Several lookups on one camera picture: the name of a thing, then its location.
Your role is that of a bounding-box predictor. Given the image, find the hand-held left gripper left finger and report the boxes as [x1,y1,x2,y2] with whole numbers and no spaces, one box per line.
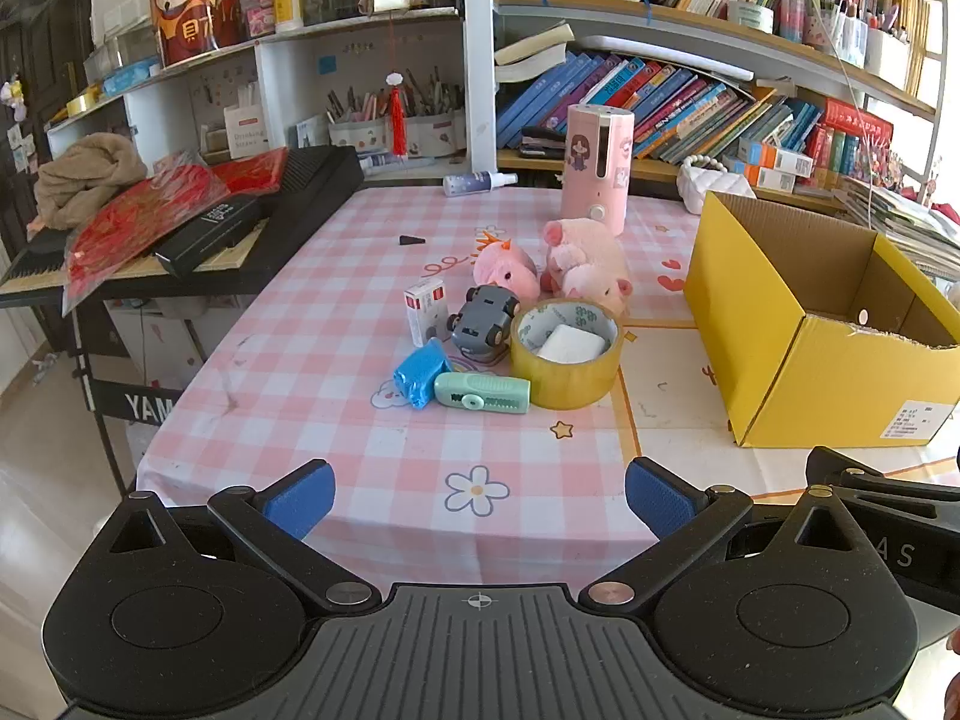
[97,460,382,614]

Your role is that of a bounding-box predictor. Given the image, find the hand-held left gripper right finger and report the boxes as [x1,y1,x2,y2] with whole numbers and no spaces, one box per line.
[579,457,863,614]

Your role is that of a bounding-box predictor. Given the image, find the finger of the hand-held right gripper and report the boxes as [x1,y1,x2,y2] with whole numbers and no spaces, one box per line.
[805,446,960,522]

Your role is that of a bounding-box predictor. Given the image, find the yellow cardboard box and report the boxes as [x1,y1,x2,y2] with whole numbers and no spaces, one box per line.
[684,191,960,449]

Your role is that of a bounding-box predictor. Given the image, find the yellow tape roll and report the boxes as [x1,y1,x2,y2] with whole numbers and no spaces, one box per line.
[510,298,623,411]

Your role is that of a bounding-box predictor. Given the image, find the white charger plug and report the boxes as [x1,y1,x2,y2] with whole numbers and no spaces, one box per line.
[536,324,608,365]

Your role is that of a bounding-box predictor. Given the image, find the white red staple box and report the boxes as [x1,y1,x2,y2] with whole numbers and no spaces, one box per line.
[405,277,449,346]

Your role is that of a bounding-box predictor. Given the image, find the pink plush pig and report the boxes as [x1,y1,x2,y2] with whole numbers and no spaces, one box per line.
[541,217,632,316]

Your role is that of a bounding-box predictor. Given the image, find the pink plush chick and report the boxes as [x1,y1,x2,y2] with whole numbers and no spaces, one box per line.
[471,232,541,305]

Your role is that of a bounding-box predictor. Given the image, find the blue crumpled wrapper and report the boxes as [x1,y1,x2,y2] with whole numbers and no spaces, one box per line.
[393,339,453,410]

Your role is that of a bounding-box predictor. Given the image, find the black keyboard stand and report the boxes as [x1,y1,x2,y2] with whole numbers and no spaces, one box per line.
[71,300,188,496]

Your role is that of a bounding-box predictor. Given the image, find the grey toy car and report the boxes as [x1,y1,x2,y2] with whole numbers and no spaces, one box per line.
[448,285,521,361]

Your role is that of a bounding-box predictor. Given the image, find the stack of magazines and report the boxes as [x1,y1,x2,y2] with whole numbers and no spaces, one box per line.
[836,176,960,278]

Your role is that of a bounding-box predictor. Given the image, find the long black box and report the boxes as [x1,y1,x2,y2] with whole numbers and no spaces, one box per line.
[154,195,269,278]

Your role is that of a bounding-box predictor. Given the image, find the orange white carton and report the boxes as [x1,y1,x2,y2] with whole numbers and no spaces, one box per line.
[731,161,796,192]
[739,139,815,179]

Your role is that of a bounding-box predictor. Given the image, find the red plastic packets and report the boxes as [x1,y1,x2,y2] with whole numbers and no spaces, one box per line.
[64,148,290,316]

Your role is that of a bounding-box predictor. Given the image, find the black electric keyboard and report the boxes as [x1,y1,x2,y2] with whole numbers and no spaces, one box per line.
[0,146,366,308]

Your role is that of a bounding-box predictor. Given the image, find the pink cylinder with stickers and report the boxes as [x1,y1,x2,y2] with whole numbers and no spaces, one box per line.
[561,103,635,237]

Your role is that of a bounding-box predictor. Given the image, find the red boxed book set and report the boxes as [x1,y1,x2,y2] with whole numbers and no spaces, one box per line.
[823,97,895,151]

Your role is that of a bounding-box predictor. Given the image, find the white spray bottle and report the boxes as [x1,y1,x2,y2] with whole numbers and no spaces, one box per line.
[442,171,518,197]

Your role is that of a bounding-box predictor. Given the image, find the white pen holder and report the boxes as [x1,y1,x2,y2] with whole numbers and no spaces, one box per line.
[401,71,466,158]
[328,86,387,151]

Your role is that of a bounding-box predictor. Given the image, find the beige cloth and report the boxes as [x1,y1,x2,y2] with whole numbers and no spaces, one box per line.
[34,133,149,230]

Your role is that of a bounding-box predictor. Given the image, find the red tassel knot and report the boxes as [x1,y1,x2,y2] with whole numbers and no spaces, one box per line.
[385,71,410,158]

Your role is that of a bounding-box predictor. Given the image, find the row of colourful books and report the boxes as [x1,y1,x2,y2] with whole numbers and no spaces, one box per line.
[495,52,826,166]

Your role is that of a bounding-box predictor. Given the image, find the white bookshelf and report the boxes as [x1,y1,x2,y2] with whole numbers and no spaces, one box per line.
[45,0,950,203]

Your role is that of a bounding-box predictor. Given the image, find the printed paper figure decoration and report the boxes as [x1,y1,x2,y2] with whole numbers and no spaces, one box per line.
[148,0,245,67]

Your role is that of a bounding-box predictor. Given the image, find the white quilted purse pearl handle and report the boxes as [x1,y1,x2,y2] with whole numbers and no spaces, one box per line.
[677,154,755,215]

